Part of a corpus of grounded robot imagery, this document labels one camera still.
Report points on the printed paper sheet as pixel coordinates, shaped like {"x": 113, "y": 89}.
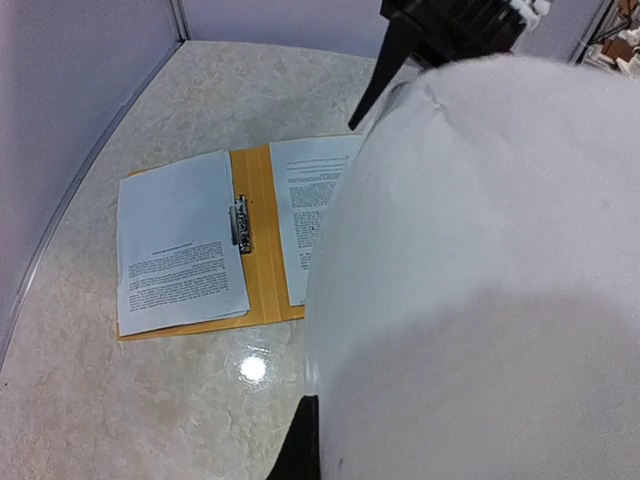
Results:
{"x": 177, "y": 263}
{"x": 305, "y": 174}

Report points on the chrome folder spring clip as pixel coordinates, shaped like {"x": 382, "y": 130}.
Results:
{"x": 240, "y": 225}

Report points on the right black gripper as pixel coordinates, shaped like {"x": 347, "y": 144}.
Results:
{"x": 435, "y": 33}

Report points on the left aluminium frame post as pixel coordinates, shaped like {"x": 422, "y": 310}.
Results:
{"x": 180, "y": 21}

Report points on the stack of printed papers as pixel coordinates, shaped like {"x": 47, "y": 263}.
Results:
{"x": 473, "y": 301}

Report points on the orange file folder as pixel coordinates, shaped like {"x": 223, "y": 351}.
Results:
{"x": 264, "y": 270}

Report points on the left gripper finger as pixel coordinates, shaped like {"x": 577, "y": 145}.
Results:
{"x": 299, "y": 457}

